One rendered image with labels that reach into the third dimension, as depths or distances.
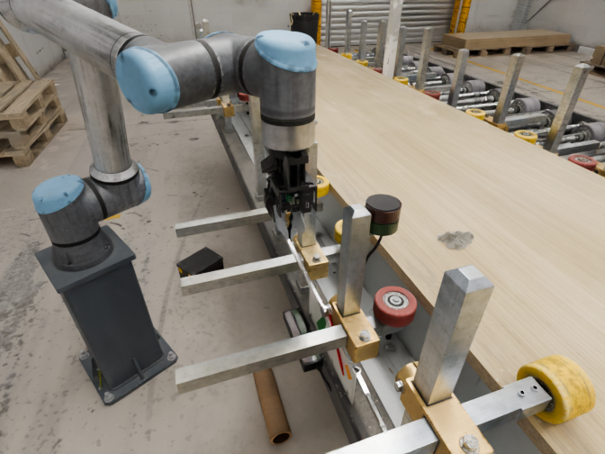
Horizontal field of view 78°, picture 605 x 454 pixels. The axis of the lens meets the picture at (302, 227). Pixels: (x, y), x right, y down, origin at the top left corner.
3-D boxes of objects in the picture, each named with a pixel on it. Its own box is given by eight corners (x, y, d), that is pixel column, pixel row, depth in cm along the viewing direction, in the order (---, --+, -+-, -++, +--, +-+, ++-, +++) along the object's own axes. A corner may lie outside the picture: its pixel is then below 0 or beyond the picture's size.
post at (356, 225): (337, 388, 87) (352, 213, 60) (330, 376, 90) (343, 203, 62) (350, 384, 88) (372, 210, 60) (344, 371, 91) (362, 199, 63)
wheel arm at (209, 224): (177, 240, 105) (175, 228, 103) (176, 233, 108) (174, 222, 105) (322, 213, 117) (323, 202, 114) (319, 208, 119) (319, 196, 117)
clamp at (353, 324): (353, 364, 70) (356, 347, 67) (326, 312, 81) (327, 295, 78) (380, 356, 72) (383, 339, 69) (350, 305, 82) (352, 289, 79)
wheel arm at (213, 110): (164, 121, 182) (162, 113, 180) (164, 119, 185) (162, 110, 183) (252, 112, 194) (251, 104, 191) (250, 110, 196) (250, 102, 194)
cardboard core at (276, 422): (269, 436, 132) (251, 365, 155) (270, 447, 136) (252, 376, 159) (292, 429, 134) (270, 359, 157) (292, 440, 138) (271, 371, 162)
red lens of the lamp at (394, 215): (374, 226, 61) (375, 214, 60) (357, 207, 66) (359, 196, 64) (406, 220, 62) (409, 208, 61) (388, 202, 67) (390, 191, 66)
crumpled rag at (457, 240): (446, 251, 85) (449, 243, 83) (432, 234, 90) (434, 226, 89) (483, 247, 86) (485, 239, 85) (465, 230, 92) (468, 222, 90)
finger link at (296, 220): (296, 251, 74) (295, 213, 69) (287, 235, 79) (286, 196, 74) (311, 249, 75) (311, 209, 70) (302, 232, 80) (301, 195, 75)
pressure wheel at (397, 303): (380, 358, 74) (387, 318, 67) (362, 328, 80) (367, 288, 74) (415, 347, 76) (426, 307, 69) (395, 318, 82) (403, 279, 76)
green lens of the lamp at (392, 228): (373, 239, 62) (374, 228, 61) (356, 220, 67) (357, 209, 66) (404, 231, 64) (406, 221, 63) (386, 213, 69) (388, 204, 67)
